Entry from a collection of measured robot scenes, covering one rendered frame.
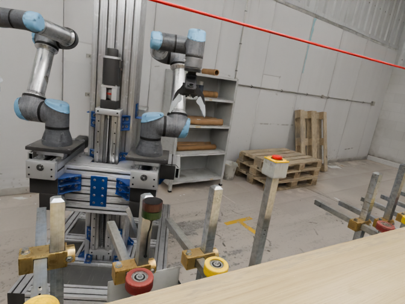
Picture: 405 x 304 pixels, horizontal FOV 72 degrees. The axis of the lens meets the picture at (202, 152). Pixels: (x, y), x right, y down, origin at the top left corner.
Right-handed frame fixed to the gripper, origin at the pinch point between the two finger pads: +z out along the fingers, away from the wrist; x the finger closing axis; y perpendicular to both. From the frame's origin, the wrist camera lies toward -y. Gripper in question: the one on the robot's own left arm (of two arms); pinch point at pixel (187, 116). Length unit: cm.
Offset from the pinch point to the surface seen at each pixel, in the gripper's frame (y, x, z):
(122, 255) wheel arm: -36, 18, 46
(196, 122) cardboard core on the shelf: 241, -23, 38
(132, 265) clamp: -42, 13, 45
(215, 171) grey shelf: 284, -66, 115
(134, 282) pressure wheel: -54, 11, 41
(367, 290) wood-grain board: -51, -62, 42
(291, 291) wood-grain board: -53, -35, 42
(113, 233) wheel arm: -23, 24, 46
